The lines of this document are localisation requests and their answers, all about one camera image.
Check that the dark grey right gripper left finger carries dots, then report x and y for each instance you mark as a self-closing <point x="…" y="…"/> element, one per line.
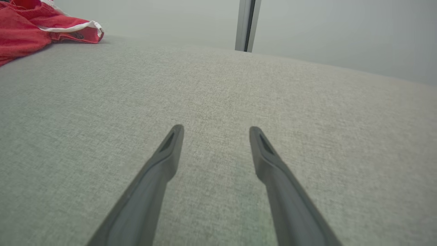
<point x="146" y="205"/>

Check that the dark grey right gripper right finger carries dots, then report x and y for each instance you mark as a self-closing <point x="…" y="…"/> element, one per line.
<point x="293" y="212"/>

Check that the red shorts with white stripe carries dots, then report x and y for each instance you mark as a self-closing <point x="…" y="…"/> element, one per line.
<point x="20" y="30"/>

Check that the grey partition post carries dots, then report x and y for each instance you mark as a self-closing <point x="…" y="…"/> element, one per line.
<point x="241" y="24"/>
<point x="255" y="20"/>

